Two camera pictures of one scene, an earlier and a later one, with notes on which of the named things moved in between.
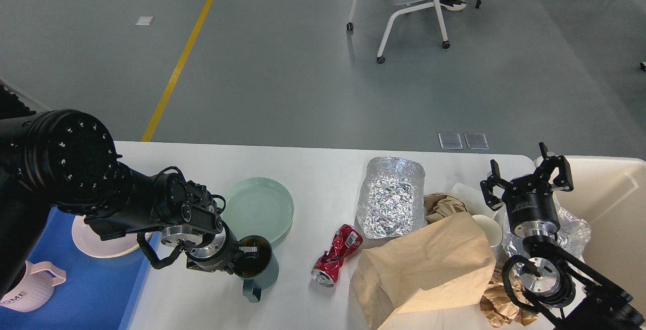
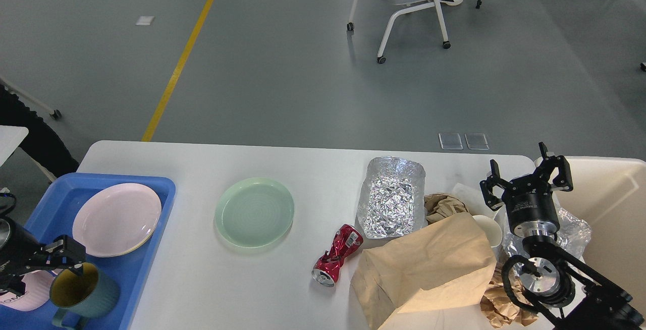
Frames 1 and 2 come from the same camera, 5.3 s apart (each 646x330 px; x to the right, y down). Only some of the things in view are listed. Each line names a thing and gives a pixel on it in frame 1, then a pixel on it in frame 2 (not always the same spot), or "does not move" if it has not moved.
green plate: [258, 206] does not move
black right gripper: [529, 202] does not move
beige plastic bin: [609, 196] does not move
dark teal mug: [258, 270] → [79, 296]
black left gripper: [218, 253] → [20, 252]
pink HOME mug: [35, 289] does not move
